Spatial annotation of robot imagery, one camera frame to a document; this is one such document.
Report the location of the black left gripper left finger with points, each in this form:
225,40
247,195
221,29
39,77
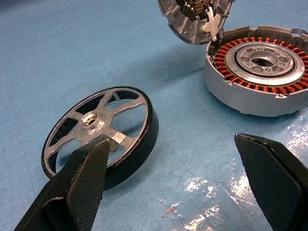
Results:
79,187

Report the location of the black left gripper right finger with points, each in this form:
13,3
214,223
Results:
276,183

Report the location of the grey motor housing copper coils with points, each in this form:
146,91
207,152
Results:
240,96

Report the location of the grey round motor cover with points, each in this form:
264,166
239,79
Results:
183,24

